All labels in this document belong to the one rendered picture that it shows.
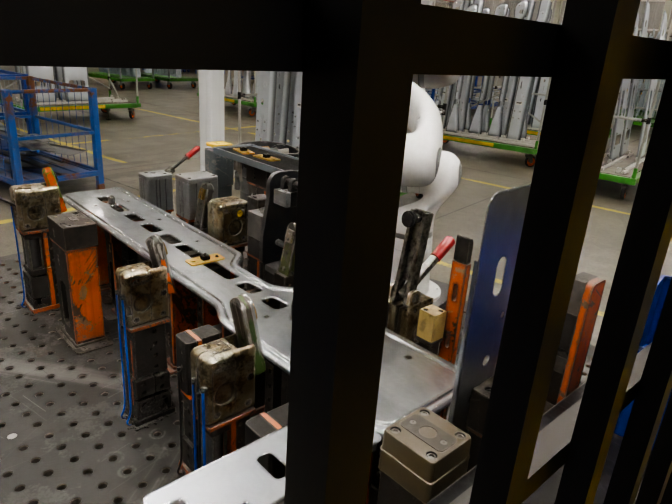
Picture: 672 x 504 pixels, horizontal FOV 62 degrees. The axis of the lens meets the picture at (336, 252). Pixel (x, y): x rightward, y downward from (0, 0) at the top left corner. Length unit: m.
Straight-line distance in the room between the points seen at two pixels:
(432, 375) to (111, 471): 0.64
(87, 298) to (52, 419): 0.34
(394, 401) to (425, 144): 0.37
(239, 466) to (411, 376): 0.32
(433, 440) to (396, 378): 0.22
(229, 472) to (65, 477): 0.55
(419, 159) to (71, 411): 0.94
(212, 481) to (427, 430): 0.26
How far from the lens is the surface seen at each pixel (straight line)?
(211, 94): 5.02
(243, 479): 0.71
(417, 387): 0.88
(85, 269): 1.52
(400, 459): 0.69
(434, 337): 0.98
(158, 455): 1.22
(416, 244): 0.99
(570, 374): 0.89
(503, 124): 9.04
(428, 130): 0.83
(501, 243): 0.68
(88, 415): 1.35
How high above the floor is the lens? 1.48
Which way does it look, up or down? 21 degrees down
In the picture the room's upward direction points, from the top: 4 degrees clockwise
